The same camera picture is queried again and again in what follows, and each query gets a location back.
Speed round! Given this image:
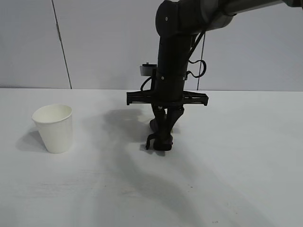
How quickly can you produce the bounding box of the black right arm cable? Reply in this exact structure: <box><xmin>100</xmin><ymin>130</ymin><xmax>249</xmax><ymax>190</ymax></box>
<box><xmin>186</xmin><ymin>30</ymin><xmax>207</xmax><ymax>79</ymax></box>

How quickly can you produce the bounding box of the purple and black cloth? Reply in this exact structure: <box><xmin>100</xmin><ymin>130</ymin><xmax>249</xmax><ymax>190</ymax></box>
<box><xmin>145</xmin><ymin>118</ymin><xmax>175</xmax><ymax>151</ymax></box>

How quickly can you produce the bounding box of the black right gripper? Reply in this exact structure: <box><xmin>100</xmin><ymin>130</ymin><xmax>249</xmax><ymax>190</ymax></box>
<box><xmin>126</xmin><ymin>70</ymin><xmax>209</xmax><ymax>145</ymax></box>

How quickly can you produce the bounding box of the white paper cup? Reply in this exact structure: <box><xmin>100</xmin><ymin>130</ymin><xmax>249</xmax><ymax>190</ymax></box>
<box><xmin>31</xmin><ymin>104</ymin><xmax>73</xmax><ymax>154</ymax></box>

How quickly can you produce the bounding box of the black camera cable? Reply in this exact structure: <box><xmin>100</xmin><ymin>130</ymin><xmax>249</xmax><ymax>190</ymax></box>
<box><xmin>141</xmin><ymin>76</ymin><xmax>156</xmax><ymax>92</ymax></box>

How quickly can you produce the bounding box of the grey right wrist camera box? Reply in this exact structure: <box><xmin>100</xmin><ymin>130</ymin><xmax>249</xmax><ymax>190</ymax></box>
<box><xmin>139</xmin><ymin>62</ymin><xmax>157</xmax><ymax>78</ymax></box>

